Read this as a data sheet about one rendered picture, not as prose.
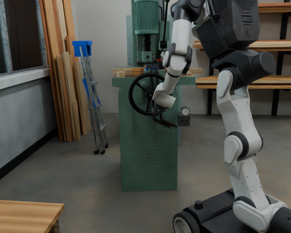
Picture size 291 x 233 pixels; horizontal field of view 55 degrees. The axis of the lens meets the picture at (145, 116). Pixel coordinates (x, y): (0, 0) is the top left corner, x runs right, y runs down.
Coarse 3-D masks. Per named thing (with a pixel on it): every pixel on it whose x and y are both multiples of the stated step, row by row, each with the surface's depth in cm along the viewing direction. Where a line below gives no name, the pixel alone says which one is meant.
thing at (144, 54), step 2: (142, 52) 208; (144, 52) 204; (146, 52) 204; (148, 52) 204; (150, 52) 204; (142, 54) 207; (144, 54) 204; (146, 54) 204; (148, 54) 204; (150, 54) 204; (142, 56) 208; (144, 56) 205; (150, 56) 205; (142, 58) 209; (144, 58) 205; (146, 58) 205; (148, 58) 205; (150, 58) 205; (142, 60) 210; (144, 60) 205; (146, 60) 206; (148, 60) 206; (150, 60) 206
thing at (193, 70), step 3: (189, 69) 213; (192, 69) 213; (195, 69) 213; (198, 69) 213; (201, 69) 213; (126, 72) 211; (129, 72) 211; (192, 72) 214; (195, 72) 214; (198, 72) 214; (201, 72) 214
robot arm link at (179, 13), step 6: (180, 0) 135; (174, 6) 139; (180, 6) 135; (186, 6) 132; (174, 12) 139; (180, 12) 135; (186, 12) 135; (192, 12) 137; (174, 18) 137; (180, 18) 134; (186, 18) 134
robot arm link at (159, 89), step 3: (159, 84) 150; (162, 84) 149; (159, 87) 148; (162, 87) 147; (156, 90) 149; (159, 90) 148; (162, 90) 147; (165, 90) 146; (156, 93) 150; (159, 93) 149; (165, 93) 148; (168, 93) 147; (153, 96) 153; (156, 96) 152; (153, 99) 155
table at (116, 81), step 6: (114, 78) 196; (120, 78) 197; (126, 78) 197; (132, 78) 197; (180, 78) 199; (186, 78) 199; (192, 78) 199; (114, 84) 197; (120, 84) 198; (126, 84) 198; (144, 84) 189; (180, 84) 200; (186, 84) 200; (192, 84) 200
